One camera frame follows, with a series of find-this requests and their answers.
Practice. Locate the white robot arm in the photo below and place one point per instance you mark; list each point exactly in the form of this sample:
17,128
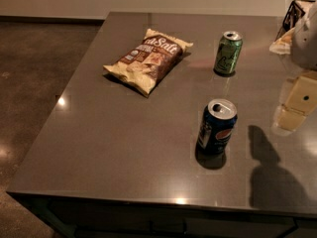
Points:
296,43

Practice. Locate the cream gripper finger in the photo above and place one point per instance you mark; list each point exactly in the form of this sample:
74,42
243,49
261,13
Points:
298,99

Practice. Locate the blue pepsi can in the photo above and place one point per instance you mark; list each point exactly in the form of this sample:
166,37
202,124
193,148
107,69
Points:
218,121

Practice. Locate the brown chip bag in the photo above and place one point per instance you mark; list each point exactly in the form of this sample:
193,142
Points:
148,63

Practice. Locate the yellow snack bag in basket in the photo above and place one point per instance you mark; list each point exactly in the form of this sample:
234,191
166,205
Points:
282,46

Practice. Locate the green soda can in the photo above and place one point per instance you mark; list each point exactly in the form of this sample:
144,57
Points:
229,49

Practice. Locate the black wire basket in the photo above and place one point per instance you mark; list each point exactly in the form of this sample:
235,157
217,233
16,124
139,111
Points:
298,11

